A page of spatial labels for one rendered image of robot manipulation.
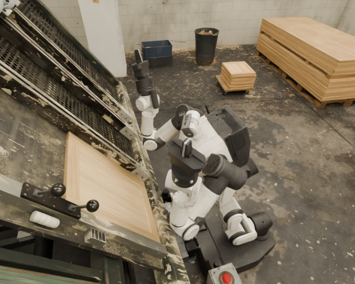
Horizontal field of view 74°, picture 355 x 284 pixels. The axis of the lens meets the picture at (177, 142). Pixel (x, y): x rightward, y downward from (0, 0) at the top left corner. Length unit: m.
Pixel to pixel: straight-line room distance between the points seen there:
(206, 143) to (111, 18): 3.82
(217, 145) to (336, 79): 3.37
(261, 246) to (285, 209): 0.64
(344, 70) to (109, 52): 3.81
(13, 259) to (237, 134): 0.89
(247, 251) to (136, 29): 5.21
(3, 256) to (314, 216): 2.49
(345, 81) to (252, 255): 3.09
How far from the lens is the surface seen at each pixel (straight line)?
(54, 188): 0.70
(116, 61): 4.86
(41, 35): 1.74
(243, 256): 2.11
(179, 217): 0.94
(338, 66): 4.16
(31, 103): 1.16
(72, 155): 1.10
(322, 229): 2.70
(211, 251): 2.06
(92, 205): 0.76
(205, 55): 5.33
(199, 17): 6.26
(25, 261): 0.83
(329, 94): 4.35
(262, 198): 2.68
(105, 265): 1.00
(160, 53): 5.22
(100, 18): 4.67
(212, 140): 1.07
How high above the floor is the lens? 2.04
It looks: 40 degrees down
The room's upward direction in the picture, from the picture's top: straight up
